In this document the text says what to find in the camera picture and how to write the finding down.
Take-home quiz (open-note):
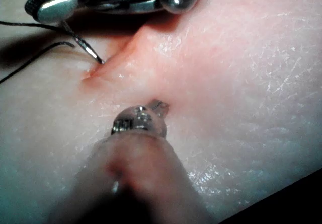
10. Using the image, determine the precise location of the left arm needle driver jaw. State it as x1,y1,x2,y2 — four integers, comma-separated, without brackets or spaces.
150,99,170,114

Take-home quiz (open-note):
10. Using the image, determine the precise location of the left arm needle driver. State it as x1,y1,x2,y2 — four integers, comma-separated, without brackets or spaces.
111,105,168,138

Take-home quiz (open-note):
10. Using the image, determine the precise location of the right arm needle driver jaw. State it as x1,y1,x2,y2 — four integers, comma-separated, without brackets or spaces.
37,0,116,25
24,0,66,17

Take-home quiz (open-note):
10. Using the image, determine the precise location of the black thread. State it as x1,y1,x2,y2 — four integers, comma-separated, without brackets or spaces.
0,20,76,84

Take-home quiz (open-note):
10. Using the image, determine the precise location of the curved steel needle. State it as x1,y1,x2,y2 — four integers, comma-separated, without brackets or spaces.
45,0,106,65

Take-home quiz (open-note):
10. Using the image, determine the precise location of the tissue pad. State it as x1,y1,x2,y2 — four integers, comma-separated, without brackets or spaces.
0,0,322,224

